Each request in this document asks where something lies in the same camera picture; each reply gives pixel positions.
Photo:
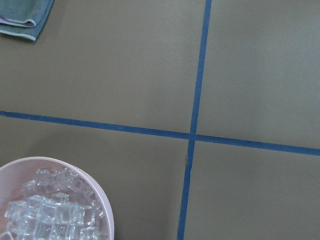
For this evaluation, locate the pink bowl of ice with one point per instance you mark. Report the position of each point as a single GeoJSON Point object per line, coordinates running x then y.
{"type": "Point", "coordinates": [17, 172]}

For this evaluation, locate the grey folded cloth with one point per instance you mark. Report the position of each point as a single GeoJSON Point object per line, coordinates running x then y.
{"type": "Point", "coordinates": [24, 18]}

